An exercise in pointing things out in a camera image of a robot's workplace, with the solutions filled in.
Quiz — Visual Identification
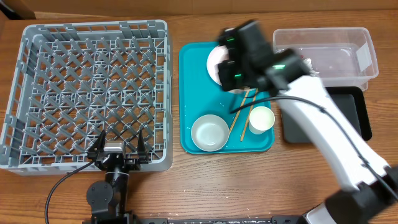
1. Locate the left wooden chopstick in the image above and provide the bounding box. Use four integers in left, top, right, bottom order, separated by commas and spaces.
229, 90, 250, 134

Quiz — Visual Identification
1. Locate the grey bowl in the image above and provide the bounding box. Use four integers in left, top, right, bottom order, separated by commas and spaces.
191, 114, 229, 152

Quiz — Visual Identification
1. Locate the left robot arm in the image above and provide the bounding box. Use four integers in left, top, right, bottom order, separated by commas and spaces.
86, 131, 149, 224

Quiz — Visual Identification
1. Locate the black tray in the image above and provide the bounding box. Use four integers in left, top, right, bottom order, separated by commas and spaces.
280, 86, 373, 144

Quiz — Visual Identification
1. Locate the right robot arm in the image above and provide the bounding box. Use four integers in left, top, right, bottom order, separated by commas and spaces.
218, 20, 397, 223

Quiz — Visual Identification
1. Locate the clear plastic bin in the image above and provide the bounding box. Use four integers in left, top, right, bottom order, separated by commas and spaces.
273, 27, 379, 91

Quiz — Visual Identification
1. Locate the white paper cup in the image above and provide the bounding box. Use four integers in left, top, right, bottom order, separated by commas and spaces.
249, 106, 275, 134

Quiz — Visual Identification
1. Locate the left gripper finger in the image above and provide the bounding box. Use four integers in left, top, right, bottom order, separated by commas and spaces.
87, 130, 106, 159
137, 130, 149, 164

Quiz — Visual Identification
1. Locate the grey dishwasher rack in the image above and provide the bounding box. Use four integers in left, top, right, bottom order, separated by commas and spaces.
1, 20, 173, 175

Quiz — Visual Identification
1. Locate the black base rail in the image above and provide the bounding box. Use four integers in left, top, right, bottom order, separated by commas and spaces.
139, 215, 304, 224

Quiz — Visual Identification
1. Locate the crumpled white paper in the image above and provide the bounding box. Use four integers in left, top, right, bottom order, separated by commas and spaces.
303, 58, 319, 77

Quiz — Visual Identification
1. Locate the right wooden chopstick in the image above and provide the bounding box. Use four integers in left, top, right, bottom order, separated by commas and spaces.
240, 89, 259, 142

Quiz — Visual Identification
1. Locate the large white plate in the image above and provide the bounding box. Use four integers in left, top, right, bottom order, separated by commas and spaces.
206, 45, 245, 95

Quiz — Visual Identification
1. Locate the wooden chopstick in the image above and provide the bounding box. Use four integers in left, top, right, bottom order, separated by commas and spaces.
240, 89, 259, 142
229, 90, 250, 134

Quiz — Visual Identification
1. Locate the teal plastic tray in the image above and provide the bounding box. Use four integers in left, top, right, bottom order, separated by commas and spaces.
179, 42, 275, 154

